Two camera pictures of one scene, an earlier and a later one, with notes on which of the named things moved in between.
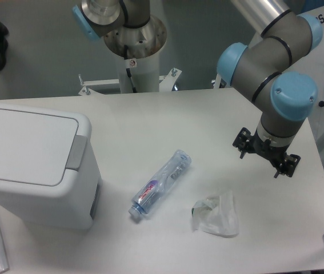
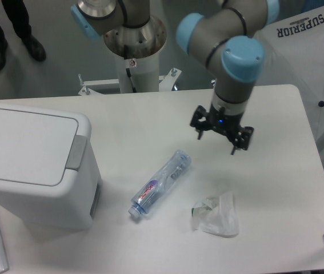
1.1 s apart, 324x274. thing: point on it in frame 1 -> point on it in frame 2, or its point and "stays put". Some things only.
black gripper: x=260 y=145 -> x=228 y=124
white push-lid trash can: x=41 y=165 stays put
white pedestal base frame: x=167 y=83 stays put
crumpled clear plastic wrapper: x=216 y=214 stays put
